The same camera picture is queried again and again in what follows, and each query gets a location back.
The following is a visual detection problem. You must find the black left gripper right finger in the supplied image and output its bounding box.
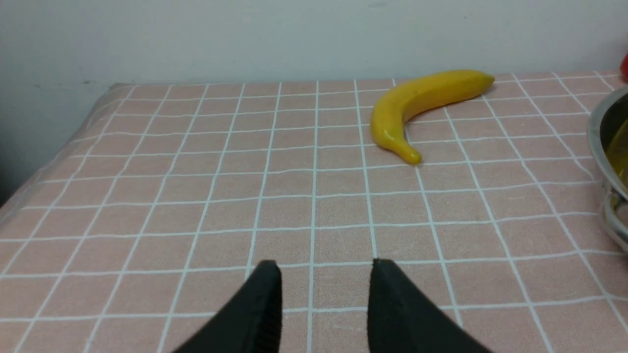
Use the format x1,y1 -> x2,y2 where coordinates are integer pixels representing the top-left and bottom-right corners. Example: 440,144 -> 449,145
367,258 -> 490,353

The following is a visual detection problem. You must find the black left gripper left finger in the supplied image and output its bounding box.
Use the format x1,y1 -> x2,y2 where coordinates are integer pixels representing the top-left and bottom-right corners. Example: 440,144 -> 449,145
174,260 -> 283,353

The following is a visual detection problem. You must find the stainless steel pot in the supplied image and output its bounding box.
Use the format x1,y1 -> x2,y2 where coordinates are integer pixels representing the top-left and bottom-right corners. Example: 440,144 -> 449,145
587,87 -> 628,252

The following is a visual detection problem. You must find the pink checkered tablecloth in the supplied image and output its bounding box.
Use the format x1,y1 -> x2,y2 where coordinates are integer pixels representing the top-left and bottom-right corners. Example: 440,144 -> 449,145
0,72 -> 627,353

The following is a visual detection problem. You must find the yellow plastic banana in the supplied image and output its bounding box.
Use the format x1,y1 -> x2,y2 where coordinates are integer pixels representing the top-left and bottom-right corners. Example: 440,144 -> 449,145
370,70 -> 495,165

